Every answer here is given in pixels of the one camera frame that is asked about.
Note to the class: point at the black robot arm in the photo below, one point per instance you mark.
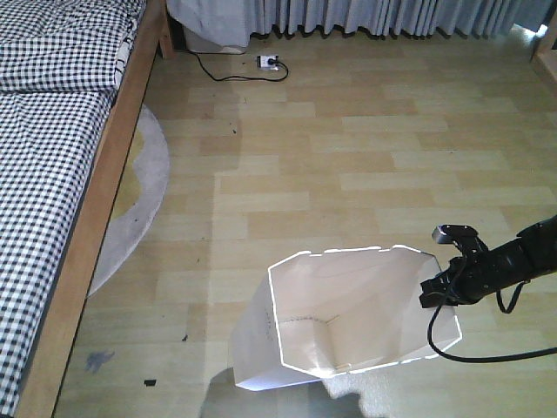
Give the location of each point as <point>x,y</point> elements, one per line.
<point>530,255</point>

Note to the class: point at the white plastic trash bin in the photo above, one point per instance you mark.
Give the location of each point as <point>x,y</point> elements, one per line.
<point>315,316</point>

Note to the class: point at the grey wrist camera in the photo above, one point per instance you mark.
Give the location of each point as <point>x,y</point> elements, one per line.
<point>463,237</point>

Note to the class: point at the floor power outlet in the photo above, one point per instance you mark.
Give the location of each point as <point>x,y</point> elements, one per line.
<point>268,62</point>

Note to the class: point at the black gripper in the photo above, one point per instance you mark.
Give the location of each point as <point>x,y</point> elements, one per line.
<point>474,280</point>

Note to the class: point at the wooden bed frame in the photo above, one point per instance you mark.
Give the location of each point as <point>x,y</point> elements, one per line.
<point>51,353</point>

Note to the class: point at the grey round rug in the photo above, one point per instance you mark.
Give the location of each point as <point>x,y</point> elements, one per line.
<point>140,194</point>

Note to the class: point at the light grey curtain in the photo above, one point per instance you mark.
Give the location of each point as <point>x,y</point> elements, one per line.
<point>231,23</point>

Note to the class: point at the black white checkered bedding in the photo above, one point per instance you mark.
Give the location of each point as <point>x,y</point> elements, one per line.
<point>62,63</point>

